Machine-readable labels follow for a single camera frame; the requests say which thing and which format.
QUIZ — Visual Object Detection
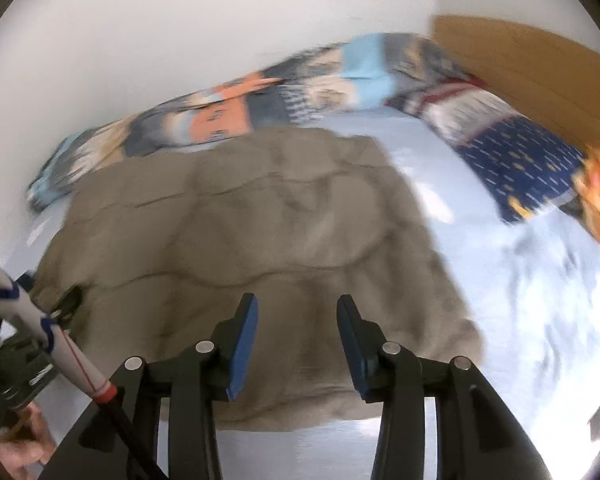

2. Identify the white printed sleeved cable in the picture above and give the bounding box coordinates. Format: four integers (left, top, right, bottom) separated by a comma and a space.
0, 245, 166, 480

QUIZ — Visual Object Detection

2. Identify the olive puffer jacket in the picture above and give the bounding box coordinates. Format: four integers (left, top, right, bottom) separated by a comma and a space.
30, 127, 483, 433

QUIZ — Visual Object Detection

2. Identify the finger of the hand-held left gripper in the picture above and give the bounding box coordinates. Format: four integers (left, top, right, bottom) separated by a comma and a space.
15, 271, 85, 331

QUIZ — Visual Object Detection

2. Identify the patchwork cartoon quilt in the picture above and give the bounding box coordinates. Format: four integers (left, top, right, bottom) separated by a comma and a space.
27, 32, 481, 211

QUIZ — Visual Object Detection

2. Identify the wooden headboard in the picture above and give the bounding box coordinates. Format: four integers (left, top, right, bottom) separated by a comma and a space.
432, 15, 600, 156

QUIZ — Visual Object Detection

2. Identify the person's left hand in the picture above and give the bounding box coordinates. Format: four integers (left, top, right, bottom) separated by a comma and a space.
0, 402, 58, 476

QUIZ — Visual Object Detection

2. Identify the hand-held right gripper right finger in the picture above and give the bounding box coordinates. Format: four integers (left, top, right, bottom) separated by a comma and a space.
336, 294, 553, 480

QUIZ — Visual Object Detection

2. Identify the blue patterned pillow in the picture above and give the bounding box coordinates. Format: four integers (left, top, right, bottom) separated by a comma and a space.
385, 77, 588, 223

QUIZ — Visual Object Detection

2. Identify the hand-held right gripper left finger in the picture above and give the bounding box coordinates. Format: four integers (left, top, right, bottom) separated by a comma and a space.
37, 292, 260, 480

